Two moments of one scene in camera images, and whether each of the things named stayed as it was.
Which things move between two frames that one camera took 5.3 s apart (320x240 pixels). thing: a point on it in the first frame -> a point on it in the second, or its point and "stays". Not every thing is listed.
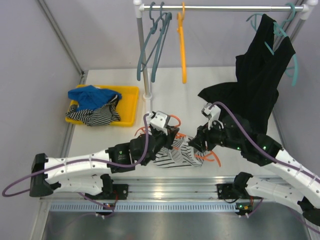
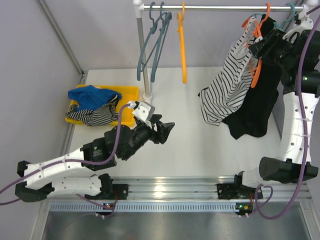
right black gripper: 203,135 -> 265,47
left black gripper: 167,137 -> 157,132
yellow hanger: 180,28 stays
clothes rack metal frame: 307,9 stays
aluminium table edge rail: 168,188 stays
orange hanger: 207,155 -> 258,32
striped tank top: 181,154 -> 228,90
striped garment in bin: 104,115 stays
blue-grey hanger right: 164,21 stays
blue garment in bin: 91,97 stays
